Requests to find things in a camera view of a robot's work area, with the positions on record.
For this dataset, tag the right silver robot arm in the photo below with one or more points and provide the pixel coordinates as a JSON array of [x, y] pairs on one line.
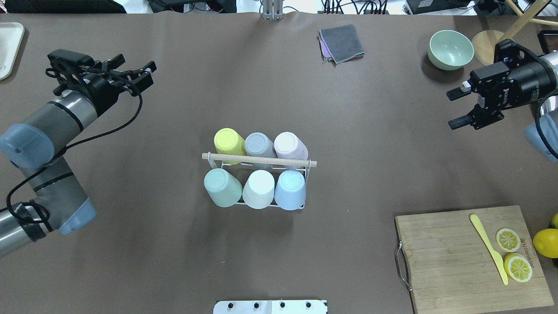
[[542, 134]]

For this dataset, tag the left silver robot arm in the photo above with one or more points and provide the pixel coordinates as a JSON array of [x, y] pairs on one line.
[[50, 197]]

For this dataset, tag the pink plastic cup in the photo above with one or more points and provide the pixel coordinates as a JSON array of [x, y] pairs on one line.
[[288, 146]]

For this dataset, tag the yellow plastic cup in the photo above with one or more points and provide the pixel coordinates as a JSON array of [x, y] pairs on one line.
[[227, 141]]

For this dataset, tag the beige tray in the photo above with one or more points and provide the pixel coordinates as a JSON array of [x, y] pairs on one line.
[[11, 36]]

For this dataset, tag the lemon half slice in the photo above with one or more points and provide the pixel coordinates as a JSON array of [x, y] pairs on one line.
[[508, 240], [518, 267]]

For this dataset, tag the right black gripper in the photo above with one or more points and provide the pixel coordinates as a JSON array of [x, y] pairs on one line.
[[523, 81]]

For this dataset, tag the blue plastic cup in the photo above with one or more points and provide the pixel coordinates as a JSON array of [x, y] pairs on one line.
[[290, 192]]

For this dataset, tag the yellow lemon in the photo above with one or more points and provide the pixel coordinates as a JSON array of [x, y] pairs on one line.
[[546, 243], [554, 221]]

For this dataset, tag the wooden cup tree stand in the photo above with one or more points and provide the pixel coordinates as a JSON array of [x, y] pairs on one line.
[[484, 43]]

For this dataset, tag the white wire cup holder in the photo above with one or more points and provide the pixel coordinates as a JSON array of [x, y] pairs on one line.
[[242, 166]]

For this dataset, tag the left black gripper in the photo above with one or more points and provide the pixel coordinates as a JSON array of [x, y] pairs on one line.
[[103, 92]]

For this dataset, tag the green ceramic bowl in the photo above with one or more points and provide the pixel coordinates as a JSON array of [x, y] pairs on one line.
[[450, 50]]

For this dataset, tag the grey folded cloth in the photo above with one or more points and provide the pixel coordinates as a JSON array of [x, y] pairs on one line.
[[340, 44]]

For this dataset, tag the yellow plastic knife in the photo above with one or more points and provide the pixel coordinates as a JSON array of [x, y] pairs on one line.
[[496, 257]]

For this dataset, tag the grey plastic cup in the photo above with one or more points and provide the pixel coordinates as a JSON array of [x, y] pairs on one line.
[[259, 145]]

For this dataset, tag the white plastic cup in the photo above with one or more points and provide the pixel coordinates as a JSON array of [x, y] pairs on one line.
[[259, 189]]

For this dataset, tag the green plastic cup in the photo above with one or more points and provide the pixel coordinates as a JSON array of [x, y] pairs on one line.
[[224, 189]]

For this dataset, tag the bamboo cutting board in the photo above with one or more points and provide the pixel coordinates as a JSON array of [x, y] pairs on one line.
[[450, 270]]

